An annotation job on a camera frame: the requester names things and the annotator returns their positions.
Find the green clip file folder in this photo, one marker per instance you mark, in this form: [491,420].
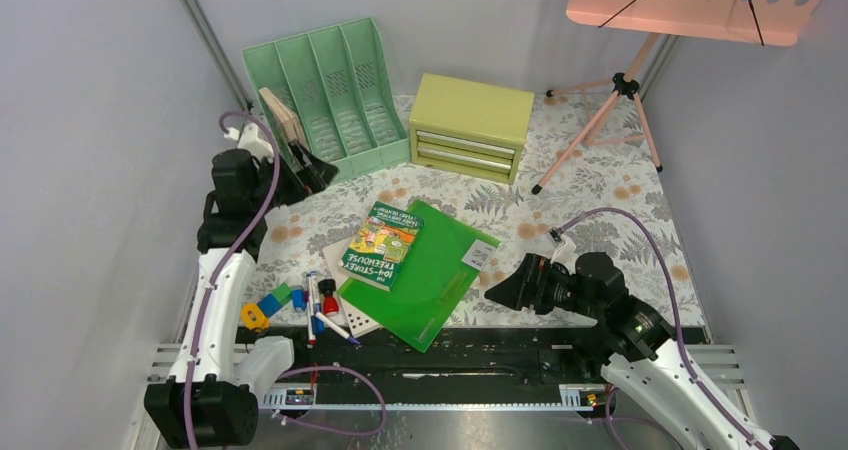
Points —
[445,260]

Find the green small block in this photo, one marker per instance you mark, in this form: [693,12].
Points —
[282,293]

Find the mint green file organizer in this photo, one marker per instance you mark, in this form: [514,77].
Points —
[336,80]

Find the floral table mat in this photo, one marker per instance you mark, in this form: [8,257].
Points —
[609,197]

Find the white perforated board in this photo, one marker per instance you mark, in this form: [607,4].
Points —
[359,324]

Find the blue block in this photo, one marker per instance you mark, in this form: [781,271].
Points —
[269,305]

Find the white red marker pen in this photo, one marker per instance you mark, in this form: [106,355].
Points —
[310,308]

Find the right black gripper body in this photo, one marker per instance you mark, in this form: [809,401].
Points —
[556,289]

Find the yellow-green drawer cabinet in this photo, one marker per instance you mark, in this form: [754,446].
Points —
[470,128]

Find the white blue marker pen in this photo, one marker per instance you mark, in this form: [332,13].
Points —
[336,328]

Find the small blue cap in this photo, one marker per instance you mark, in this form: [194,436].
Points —
[299,300]

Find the red black stamp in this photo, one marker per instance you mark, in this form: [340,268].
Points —
[327,290]

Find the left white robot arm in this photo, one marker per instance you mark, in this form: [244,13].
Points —
[207,399]

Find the aluminium rail frame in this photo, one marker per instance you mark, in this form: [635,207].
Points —
[201,83]

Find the yellow tape measure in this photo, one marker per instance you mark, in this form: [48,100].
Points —
[254,318]

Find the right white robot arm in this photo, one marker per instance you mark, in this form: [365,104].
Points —
[632,347]

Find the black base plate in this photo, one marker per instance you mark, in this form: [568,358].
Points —
[462,366]

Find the green Treehouse book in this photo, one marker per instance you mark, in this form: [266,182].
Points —
[377,252]

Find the purple cartoon book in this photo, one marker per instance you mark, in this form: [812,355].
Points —
[289,123]

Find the pink music stand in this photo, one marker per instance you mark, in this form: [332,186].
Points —
[762,22]

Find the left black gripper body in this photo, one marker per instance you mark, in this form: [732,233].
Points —
[290,189]

